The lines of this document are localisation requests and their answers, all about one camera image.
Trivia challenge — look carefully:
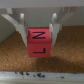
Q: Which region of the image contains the white cabinet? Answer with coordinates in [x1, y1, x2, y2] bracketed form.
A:
[0, 0, 84, 35]

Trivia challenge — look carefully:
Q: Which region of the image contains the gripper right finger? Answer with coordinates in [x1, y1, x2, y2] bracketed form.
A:
[48, 12, 80, 46]

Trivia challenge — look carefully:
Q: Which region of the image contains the pink block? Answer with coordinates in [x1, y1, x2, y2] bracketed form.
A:
[27, 28, 52, 58]

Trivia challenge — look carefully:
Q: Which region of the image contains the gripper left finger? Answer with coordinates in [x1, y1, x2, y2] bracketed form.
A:
[1, 12, 30, 46]

